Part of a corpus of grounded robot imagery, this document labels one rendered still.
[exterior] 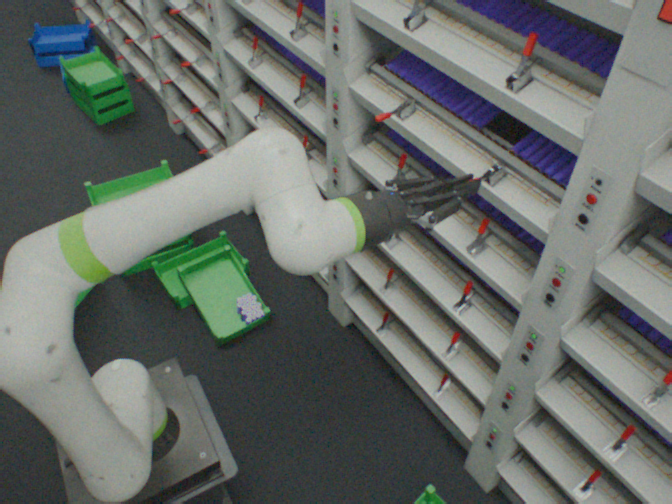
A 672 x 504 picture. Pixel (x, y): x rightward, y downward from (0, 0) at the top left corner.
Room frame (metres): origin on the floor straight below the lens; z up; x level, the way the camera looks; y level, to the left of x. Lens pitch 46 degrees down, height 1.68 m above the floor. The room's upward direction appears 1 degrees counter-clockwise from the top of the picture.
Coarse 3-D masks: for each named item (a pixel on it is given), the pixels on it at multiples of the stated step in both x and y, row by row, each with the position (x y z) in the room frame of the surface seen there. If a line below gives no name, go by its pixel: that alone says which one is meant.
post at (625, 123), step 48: (624, 48) 0.73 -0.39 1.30; (624, 96) 0.71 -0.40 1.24; (624, 144) 0.69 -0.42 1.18; (576, 192) 0.72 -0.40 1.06; (624, 192) 0.66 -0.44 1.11; (576, 240) 0.69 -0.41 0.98; (576, 288) 0.67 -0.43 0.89; (528, 384) 0.67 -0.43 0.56; (480, 432) 0.72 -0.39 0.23; (480, 480) 0.68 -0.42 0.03
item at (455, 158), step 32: (352, 64) 1.24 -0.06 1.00; (384, 64) 1.27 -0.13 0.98; (352, 96) 1.24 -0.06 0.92; (384, 96) 1.17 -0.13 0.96; (416, 128) 1.05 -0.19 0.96; (448, 160) 0.95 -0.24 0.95; (480, 160) 0.93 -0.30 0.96; (480, 192) 0.88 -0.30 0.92; (512, 192) 0.84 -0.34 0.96; (544, 224) 0.76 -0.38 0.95
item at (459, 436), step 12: (312, 276) 1.47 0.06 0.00; (324, 288) 1.41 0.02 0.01; (360, 324) 1.22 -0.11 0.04; (372, 336) 1.17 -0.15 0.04; (384, 348) 1.11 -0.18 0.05; (408, 384) 1.00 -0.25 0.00; (420, 396) 0.96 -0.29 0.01; (432, 408) 0.91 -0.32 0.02; (444, 420) 0.87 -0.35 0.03; (456, 432) 0.82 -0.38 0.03; (468, 444) 0.78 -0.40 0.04; (504, 492) 0.66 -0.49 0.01
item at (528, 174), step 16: (384, 80) 1.20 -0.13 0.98; (400, 80) 1.17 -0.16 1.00; (416, 96) 1.11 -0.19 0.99; (416, 112) 1.09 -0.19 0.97; (432, 112) 1.07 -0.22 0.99; (448, 112) 1.05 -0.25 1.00; (464, 128) 0.99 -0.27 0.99; (480, 144) 0.95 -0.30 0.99; (496, 144) 0.93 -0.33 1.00; (512, 160) 0.89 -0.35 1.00; (528, 176) 0.84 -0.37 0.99; (544, 176) 0.84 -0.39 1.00; (528, 192) 0.82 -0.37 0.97; (544, 192) 0.82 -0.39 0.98; (560, 192) 0.79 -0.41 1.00
